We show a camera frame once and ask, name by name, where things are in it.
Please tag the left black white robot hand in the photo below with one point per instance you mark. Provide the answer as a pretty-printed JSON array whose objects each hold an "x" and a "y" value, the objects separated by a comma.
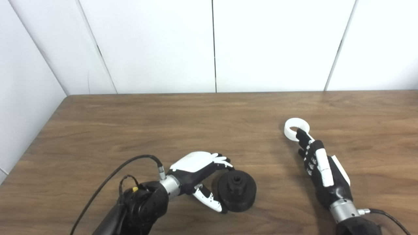
[{"x": 192, "y": 174}]

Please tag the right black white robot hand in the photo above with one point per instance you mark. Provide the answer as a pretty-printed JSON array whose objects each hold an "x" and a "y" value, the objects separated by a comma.
[{"x": 338, "y": 189}]

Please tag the round black plastic part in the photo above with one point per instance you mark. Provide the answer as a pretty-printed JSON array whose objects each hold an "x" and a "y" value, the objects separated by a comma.
[{"x": 241, "y": 195}]

